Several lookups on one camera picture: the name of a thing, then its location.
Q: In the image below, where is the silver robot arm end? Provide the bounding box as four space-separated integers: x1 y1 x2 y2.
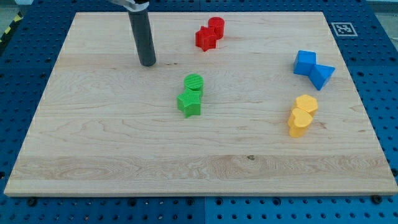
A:
108 0 149 12

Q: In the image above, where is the green star block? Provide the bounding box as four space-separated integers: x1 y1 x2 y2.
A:
177 88 203 118

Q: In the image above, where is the red star block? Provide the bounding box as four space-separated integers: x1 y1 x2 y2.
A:
195 26 217 52

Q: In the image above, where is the green cylinder block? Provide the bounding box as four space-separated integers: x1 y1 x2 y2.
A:
183 73 204 96

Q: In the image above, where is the light wooden board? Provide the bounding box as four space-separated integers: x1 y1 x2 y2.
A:
4 12 397 197

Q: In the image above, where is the red cylinder block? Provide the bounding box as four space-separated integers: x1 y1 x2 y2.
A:
208 16 225 40

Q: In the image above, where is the yellow heart block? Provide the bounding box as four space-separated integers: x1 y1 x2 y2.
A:
287 108 313 138

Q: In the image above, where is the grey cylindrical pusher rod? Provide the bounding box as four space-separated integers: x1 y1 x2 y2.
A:
128 1 156 67

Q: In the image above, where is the yellow hexagon block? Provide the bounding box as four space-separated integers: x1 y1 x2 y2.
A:
291 95 318 117

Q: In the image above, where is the blue cube block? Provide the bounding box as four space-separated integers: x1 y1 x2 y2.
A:
294 50 317 76

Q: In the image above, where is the blue triangular prism block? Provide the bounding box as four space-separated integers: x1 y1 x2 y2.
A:
308 64 335 91

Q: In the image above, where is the white fiducial marker tag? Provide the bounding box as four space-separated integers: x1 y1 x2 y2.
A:
331 22 358 37

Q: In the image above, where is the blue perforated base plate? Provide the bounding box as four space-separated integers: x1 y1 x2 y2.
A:
1 1 397 223

